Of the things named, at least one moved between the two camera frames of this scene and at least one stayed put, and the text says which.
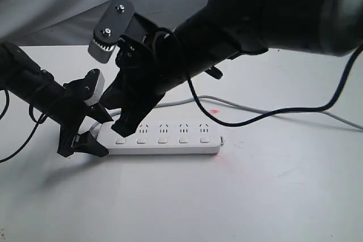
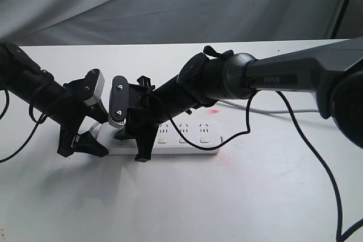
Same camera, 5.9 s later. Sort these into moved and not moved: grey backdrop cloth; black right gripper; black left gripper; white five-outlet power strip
Moved: black right gripper
Not moved: grey backdrop cloth; black left gripper; white five-outlet power strip
